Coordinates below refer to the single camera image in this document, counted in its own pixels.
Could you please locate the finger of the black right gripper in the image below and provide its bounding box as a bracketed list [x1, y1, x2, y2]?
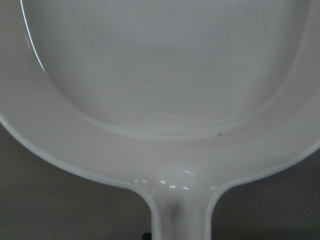
[142, 232, 152, 240]

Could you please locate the white dustpan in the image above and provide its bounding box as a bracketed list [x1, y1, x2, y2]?
[0, 0, 320, 240]

